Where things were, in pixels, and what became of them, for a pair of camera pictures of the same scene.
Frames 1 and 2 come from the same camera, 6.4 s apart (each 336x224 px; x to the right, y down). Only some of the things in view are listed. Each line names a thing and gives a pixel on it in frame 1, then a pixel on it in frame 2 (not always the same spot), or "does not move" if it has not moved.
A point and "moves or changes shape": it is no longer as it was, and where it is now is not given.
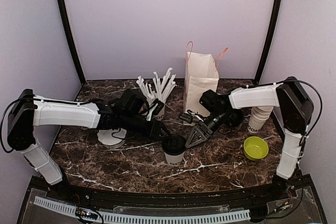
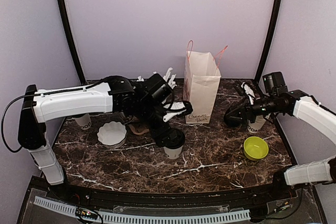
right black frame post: x=275 y=27 does not move
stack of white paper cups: x=259 y=115 does not move
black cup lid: x=174 y=145 moves or changes shape
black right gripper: x=203 y=139 -> x=244 y=109
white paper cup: x=174 y=160 -> x=173 y=153
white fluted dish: x=105 y=137 does not move
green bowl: x=255 y=148 does not move
